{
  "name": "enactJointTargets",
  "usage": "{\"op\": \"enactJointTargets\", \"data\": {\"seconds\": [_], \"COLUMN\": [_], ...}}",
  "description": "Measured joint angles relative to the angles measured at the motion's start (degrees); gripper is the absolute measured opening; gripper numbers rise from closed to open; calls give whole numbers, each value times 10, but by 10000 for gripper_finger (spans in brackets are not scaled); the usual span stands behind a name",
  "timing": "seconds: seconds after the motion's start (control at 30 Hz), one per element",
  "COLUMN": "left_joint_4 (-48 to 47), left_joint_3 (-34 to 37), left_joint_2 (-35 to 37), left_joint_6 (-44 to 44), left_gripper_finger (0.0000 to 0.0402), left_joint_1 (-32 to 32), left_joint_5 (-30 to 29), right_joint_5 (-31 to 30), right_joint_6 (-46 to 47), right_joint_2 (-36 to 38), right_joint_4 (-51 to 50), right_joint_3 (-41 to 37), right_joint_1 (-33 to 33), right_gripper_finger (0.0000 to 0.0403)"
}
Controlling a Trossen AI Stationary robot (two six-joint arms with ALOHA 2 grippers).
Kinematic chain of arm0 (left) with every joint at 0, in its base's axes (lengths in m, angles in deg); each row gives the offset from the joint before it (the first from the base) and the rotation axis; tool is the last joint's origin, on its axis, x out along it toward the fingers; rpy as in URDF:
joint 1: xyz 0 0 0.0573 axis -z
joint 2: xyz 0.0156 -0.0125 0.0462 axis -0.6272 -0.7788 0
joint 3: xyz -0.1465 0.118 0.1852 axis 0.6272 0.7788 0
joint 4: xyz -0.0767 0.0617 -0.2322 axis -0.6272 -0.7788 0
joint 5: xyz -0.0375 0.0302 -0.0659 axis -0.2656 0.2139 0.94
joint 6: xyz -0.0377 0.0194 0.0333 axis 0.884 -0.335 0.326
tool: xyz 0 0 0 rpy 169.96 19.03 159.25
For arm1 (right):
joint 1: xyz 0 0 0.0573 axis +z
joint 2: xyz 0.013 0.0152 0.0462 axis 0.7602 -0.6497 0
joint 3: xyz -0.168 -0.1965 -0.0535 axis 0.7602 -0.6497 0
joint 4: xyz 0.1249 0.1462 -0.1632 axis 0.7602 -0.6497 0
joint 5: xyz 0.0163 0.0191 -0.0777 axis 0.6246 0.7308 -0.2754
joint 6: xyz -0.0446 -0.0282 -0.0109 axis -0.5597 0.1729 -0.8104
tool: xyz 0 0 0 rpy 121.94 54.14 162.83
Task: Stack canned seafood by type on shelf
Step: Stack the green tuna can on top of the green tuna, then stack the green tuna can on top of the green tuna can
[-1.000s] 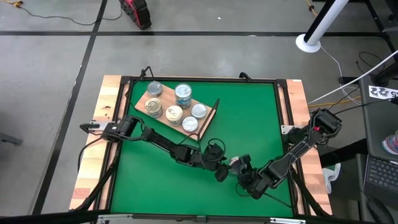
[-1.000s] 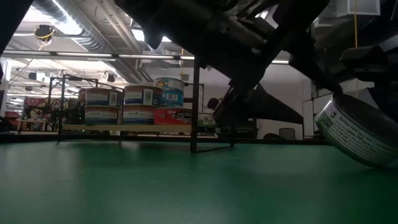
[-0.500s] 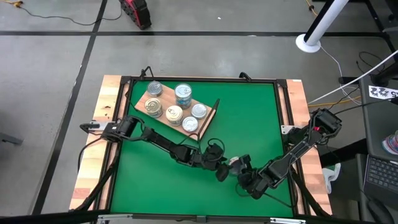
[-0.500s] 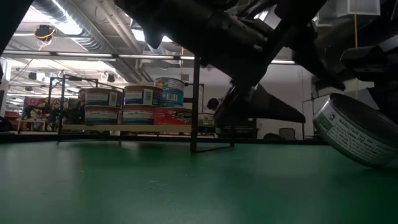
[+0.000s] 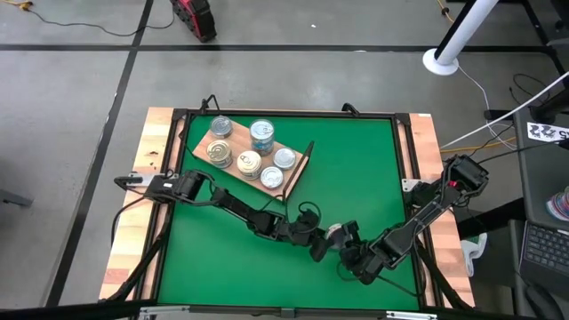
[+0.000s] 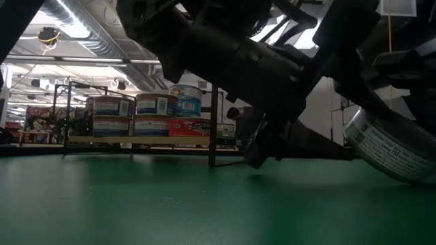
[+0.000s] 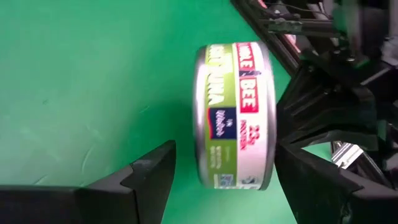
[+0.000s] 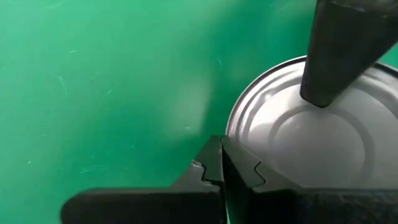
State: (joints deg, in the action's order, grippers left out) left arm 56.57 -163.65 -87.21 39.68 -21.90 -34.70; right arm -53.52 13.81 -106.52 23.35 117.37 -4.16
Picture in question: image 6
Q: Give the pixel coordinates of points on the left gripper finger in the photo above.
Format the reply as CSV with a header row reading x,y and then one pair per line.
x,y
320,146

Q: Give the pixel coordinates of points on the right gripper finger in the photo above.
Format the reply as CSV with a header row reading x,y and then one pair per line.
x,y
425,110
368,95

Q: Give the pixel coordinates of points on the green tuna can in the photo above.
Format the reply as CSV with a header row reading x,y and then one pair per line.
x,y
226,131
391,153

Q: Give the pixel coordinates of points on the red albacore tuna can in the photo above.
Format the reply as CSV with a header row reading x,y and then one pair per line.
x,y
187,128

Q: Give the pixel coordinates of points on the blue can red stripe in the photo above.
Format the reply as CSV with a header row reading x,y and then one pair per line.
x,y
109,106
151,126
150,105
110,126

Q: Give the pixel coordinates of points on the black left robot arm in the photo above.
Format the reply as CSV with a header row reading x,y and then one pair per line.
x,y
221,51

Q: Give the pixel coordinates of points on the person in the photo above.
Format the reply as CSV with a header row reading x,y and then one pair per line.
x,y
233,114

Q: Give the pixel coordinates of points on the green table mat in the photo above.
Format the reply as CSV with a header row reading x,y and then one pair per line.
x,y
136,211

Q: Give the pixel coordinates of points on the fluorescent light strip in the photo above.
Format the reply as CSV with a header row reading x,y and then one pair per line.
x,y
85,59

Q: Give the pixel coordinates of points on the colourful patterned cloth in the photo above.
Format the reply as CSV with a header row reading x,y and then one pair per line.
x,y
41,114

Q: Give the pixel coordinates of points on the black ceiling-mounted device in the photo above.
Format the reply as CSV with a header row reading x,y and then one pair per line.
x,y
48,35

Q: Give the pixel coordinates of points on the black background rack frame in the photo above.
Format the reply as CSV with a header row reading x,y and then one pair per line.
x,y
69,102

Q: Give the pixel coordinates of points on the silver spiral ventilation duct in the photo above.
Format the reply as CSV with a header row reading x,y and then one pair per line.
x,y
85,32

